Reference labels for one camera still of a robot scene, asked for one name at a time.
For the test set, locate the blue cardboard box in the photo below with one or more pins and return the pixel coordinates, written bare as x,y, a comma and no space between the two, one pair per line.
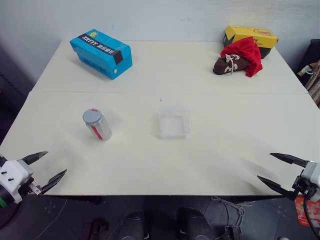
100,53

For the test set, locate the clear square plastic container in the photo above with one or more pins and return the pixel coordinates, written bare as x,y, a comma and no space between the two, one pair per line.
173,123

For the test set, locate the orange box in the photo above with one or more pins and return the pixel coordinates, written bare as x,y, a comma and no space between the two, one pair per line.
301,210

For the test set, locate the red cloth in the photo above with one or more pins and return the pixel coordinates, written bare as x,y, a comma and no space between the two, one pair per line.
246,51

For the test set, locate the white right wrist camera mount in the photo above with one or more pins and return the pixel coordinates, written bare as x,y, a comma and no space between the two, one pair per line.
313,172

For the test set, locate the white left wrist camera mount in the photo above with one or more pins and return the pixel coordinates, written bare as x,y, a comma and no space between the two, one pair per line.
13,172

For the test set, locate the brown shoe white laces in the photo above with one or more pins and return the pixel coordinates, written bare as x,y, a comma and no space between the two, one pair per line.
225,66

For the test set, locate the clear jar with grey lid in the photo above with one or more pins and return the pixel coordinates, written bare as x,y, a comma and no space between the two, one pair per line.
101,130

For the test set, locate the yellow black shoe box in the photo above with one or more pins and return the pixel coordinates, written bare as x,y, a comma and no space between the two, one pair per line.
250,33

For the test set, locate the brown cardboard pile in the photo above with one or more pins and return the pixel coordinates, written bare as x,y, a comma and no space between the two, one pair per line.
312,80

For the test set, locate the grey-blue plastic jar lid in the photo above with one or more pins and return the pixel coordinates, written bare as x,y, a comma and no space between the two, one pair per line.
92,116

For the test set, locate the black case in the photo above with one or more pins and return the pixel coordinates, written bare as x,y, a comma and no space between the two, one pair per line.
313,52

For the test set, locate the small black floor device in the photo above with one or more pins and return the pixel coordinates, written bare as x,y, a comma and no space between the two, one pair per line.
233,232

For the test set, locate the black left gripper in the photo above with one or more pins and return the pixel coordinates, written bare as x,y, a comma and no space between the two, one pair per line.
28,187

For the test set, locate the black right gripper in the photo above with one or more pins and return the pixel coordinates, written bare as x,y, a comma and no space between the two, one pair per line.
304,186

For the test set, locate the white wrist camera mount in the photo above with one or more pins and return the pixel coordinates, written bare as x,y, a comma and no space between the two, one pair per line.
313,172
13,172

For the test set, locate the dark rounded shape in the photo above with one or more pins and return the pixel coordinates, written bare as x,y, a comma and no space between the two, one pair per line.
131,225
192,223

